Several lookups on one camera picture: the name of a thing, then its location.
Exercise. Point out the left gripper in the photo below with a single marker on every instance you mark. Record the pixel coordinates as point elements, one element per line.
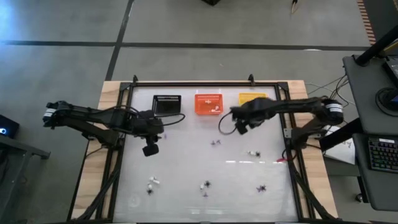
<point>149,126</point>

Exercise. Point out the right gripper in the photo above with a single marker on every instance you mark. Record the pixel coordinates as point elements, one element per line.
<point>252,110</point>

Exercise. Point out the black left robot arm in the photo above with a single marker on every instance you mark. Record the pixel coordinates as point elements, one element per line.
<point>87,113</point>

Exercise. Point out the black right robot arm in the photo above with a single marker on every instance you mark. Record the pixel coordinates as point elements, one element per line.
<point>298,105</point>

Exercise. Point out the yellow plastic basket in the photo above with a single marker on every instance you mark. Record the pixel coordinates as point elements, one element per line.
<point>248,96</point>

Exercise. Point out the black plastic basket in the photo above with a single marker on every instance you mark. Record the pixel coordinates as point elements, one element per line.
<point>168,105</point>

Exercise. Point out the orange plastic basket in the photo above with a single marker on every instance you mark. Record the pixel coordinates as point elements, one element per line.
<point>202,107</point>

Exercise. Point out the red tape piece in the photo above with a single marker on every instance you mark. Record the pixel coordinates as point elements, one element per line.
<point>280,160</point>

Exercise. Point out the black cart leg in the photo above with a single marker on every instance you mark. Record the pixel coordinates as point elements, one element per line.
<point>342,135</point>

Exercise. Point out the white paper sheet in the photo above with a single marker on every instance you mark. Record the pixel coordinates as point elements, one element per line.
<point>342,152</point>

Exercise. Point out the grey desk top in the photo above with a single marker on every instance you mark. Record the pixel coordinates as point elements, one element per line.
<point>363,93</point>

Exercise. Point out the black floor object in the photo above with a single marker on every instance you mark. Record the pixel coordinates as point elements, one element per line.
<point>211,2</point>

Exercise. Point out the dark grey side cart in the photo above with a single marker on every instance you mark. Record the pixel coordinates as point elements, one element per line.
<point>21,148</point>

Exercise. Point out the round black monitor base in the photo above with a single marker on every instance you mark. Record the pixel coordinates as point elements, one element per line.
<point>385,102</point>

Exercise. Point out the black diagonal pole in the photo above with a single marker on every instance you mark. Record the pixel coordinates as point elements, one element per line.
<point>373,49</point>

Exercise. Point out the black box with blue light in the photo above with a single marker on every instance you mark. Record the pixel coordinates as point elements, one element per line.
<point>11,126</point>

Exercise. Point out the black caster wheel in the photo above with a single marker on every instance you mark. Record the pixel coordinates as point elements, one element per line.
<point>359,198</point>

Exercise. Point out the black backlit keyboard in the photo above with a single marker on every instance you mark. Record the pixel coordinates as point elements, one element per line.
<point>384,155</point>

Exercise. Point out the grey keyboard tray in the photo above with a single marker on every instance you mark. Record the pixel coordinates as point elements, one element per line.
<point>382,189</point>

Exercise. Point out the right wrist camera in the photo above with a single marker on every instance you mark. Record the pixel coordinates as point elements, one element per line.
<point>242,127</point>

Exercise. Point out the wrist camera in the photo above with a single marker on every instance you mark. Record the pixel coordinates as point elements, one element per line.
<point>150,150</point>
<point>242,127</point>

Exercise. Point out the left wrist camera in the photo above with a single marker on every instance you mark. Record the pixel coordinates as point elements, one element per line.
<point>150,150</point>

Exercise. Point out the black frame clamp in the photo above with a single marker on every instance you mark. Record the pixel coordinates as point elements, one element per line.
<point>251,78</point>
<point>135,79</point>

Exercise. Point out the silver frame bracket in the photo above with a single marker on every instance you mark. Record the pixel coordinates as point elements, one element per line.
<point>287,133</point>

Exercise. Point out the black aluminium table frame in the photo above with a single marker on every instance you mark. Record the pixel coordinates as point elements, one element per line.
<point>202,84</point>

